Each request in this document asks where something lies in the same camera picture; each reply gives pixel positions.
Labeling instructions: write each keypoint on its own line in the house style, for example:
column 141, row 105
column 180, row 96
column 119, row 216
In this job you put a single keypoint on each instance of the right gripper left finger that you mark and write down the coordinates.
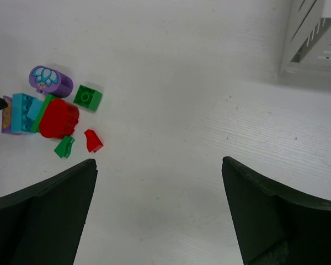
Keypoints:
column 43, row 223

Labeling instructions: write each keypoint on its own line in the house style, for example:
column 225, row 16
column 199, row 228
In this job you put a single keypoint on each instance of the small red slope lego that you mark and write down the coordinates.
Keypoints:
column 93, row 142

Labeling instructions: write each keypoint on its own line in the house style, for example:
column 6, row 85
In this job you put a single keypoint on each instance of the green flat plate lego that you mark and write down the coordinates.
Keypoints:
column 47, row 100

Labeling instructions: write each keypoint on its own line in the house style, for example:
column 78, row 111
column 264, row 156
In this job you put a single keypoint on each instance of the white slotted container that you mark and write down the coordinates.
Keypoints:
column 308, row 38

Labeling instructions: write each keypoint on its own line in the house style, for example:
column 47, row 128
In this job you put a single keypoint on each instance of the small green slope lego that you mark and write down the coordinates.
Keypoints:
column 64, row 148

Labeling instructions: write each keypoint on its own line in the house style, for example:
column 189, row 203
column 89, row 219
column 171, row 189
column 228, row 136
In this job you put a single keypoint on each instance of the large red lego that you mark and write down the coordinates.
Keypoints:
column 59, row 119

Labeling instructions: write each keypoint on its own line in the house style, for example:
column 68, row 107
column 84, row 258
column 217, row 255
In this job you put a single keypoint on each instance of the purple arched lego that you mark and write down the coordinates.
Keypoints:
column 8, row 117

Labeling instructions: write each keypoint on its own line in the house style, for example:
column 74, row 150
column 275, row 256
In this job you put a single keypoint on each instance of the green square lego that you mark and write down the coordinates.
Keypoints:
column 88, row 98

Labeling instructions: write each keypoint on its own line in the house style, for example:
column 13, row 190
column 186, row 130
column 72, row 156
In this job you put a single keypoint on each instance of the small teal lego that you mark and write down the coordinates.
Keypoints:
column 34, row 109

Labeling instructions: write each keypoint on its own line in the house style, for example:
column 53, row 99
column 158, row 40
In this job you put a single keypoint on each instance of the purple round flower lego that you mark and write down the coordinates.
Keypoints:
column 50, row 81

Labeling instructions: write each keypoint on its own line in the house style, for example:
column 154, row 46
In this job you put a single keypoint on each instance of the long teal lego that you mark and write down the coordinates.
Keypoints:
column 21, row 123

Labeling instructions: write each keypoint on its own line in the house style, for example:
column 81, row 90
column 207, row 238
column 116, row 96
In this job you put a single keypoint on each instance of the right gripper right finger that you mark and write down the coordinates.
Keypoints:
column 274, row 223

